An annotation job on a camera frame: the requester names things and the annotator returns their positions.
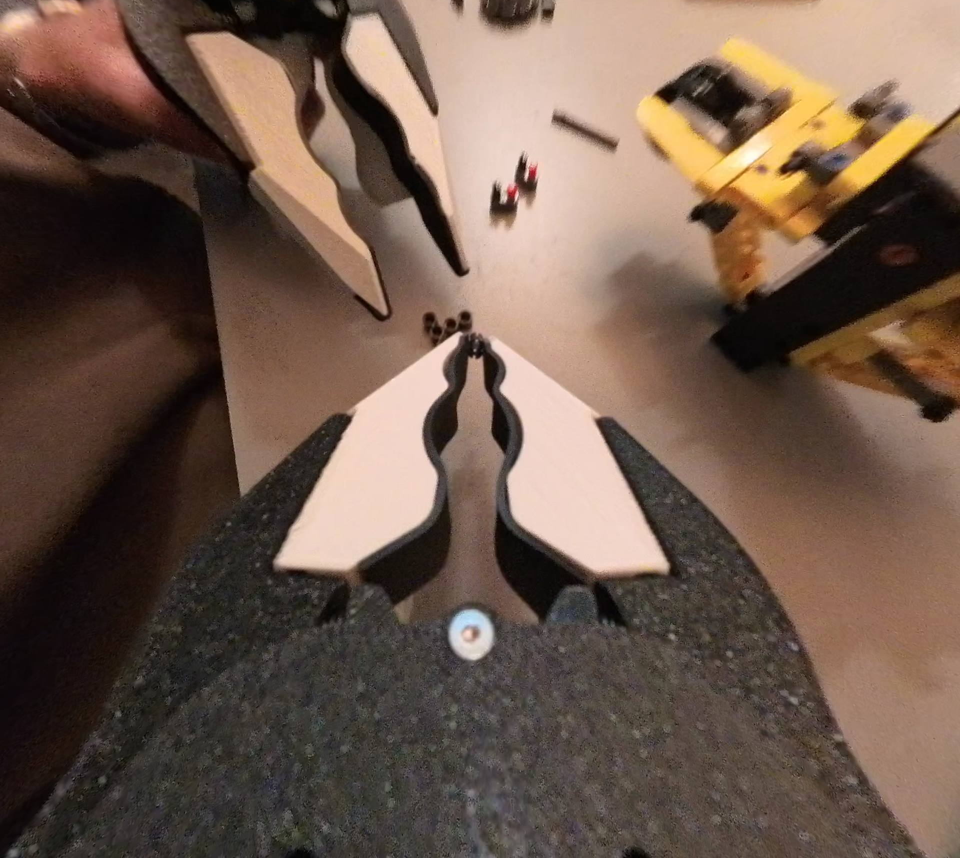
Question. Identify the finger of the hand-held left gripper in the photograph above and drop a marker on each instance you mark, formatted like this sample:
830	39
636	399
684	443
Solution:
270	123
397	100

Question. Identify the dark grey toy axle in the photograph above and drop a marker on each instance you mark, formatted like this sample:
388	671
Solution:
585	129

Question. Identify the grey red toy connector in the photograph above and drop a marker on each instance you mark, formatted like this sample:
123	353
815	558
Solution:
527	169
506	194

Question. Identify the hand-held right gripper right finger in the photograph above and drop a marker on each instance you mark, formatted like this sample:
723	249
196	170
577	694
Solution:
585	490

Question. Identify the person's left hand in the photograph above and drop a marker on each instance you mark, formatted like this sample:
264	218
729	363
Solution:
82	70

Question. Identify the yellow black toy vehicle model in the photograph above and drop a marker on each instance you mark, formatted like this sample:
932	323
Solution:
810	220

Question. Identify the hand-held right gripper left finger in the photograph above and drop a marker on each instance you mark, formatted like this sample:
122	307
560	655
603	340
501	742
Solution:
375	490

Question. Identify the person's brown clothed leg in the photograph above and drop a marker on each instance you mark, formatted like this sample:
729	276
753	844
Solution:
97	423

